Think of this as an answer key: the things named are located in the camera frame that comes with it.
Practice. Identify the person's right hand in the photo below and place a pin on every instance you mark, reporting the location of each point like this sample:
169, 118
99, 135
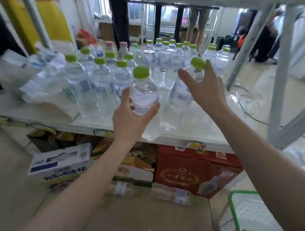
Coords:
209, 92

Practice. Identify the person's left hand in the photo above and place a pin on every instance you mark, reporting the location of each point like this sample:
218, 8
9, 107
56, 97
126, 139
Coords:
129, 123

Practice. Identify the clear water bottle green cap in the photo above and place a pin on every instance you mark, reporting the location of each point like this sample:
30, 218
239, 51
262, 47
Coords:
103, 85
122, 189
122, 76
76, 83
110, 59
183, 95
129, 60
144, 92
86, 59
175, 195

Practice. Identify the white metal shelf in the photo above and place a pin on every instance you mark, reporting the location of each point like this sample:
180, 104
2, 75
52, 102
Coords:
202, 128

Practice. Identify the cluster of water bottles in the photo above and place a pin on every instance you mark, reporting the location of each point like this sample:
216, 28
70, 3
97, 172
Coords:
164, 59

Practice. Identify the white basket green rim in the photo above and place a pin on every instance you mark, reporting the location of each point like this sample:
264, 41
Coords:
252, 211

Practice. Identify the person's right forearm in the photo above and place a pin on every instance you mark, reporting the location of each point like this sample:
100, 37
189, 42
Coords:
262, 166

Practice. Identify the person's left forearm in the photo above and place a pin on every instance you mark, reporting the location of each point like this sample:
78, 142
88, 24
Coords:
78, 190

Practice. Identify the teal cap drink bottle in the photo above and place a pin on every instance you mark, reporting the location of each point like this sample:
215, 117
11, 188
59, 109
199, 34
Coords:
135, 52

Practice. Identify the pink cap white bottle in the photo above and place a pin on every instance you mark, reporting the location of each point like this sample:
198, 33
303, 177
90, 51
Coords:
123, 48
109, 46

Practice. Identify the white orange green carton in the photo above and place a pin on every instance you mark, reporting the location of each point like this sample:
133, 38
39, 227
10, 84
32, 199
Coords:
138, 176

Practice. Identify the beige paper bag green print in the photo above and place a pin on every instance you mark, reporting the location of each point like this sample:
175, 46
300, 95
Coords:
54, 107

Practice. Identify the pack of small blue bottles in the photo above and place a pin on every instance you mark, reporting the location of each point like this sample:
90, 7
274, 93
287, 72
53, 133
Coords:
96, 51

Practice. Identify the red carton gold emblem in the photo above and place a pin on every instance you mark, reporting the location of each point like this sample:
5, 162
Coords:
190, 176

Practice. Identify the cartoon print white carton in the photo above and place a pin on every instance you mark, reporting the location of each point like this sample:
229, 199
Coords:
54, 166

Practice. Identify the black legged table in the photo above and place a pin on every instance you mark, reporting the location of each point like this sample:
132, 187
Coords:
157, 21

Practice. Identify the red plastic bag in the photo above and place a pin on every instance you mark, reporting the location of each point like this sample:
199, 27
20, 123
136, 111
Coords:
85, 35

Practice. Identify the yellow panel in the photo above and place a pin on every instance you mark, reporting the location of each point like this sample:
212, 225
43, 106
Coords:
47, 21

